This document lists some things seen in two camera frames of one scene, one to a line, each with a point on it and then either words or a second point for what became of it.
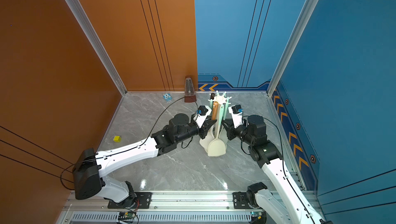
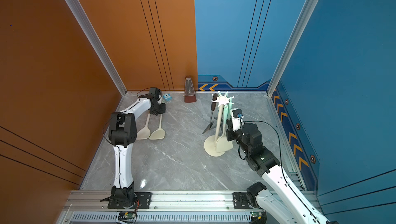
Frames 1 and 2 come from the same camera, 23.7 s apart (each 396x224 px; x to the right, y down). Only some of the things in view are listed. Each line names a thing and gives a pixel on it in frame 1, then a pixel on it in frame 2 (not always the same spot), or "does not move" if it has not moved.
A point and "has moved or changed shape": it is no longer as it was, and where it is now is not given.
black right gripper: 230,130 does not move
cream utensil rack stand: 219,99 does not move
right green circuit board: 258,214 does not move
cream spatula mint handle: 210,134 has moved or changed shape
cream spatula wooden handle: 217,146 -> 144,133
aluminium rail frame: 92,207 does not move
